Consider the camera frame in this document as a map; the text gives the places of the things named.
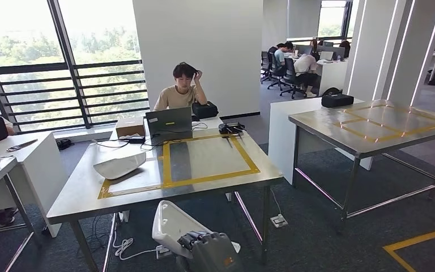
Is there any white cable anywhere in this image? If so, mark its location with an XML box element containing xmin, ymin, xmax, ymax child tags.
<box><xmin>112</xmin><ymin>221</ymin><xmax>158</xmax><ymax>262</ymax></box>

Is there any black router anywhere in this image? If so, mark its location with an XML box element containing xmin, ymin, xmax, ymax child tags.
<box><xmin>217</xmin><ymin>122</ymin><xmax>247</xmax><ymax>149</ymax></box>

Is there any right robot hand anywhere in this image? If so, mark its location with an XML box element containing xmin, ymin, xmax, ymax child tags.
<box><xmin>175</xmin><ymin>229</ymin><xmax>244</xmax><ymax>272</ymax></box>

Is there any black window railing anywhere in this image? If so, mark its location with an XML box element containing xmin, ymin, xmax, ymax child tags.
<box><xmin>0</xmin><ymin>0</ymin><xmax>151</xmax><ymax>136</ymax></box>

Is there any black office chair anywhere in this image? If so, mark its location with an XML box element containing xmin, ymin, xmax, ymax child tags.
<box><xmin>259</xmin><ymin>50</ymin><xmax>271</xmax><ymax>84</ymax></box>
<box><xmin>266</xmin><ymin>52</ymin><xmax>289</xmax><ymax>91</ymax></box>
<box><xmin>279</xmin><ymin>56</ymin><xmax>308</xmax><ymax>100</ymax></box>

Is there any cardboard box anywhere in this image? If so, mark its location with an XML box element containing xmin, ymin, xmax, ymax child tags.
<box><xmin>115</xmin><ymin>117</ymin><xmax>146</xmax><ymax>139</ymax></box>

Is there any white power strip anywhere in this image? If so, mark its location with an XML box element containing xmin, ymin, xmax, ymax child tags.
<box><xmin>155</xmin><ymin>244</ymin><xmax>174</xmax><ymax>261</ymax></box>
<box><xmin>269</xmin><ymin>214</ymin><xmax>289</xmax><ymax>229</ymax></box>

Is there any white plastic part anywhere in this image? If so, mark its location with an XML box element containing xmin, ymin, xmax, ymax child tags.
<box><xmin>92</xmin><ymin>151</ymin><xmax>147</xmax><ymax>181</ymax></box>
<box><xmin>151</xmin><ymin>199</ymin><xmax>241</xmax><ymax>261</ymax></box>

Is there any flat hand tool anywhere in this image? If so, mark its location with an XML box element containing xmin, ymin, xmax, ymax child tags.
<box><xmin>6</xmin><ymin>139</ymin><xmax>39</xmax><ymax>153</ymax></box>

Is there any black cable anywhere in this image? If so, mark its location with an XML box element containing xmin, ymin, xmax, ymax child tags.
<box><xmin>95</xmin><ymin>122</ymin><xmax>209</xmax><ymax>152</ymax></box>

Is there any black carrying case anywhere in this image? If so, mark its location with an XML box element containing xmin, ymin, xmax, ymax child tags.
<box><xmin>321</xmin><ymin>93</ymin><xmax>355</xmax><ymax>109</ymax></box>
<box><xmin>191</xmin><ymin>101</ymin><xmax>219</xmax><ymax>120</ymax></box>

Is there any steel table with yellow tape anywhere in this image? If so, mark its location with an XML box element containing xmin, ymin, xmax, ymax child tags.
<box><xmin>288</xmin><ymin>99</ymin><xmax>435</xmax><ymax>223</ymax></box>

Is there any grey laptop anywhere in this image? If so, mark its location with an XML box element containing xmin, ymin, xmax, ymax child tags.
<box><xmin>145</xmin><ymin>107</ymin><xmax>194</xmax><ymax>143</ymax></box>

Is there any black gear pile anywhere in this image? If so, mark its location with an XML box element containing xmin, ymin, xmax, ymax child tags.
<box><xmin>56</xmin><ymin>138</ymin><xmax>75</xmax><ymax>151</ymax></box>

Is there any steel workbench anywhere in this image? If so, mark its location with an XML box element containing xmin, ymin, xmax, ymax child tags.
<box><xmin>46</xmin><ymin>127</ymin><xmax>284</xmax><ymax>272</ymax></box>

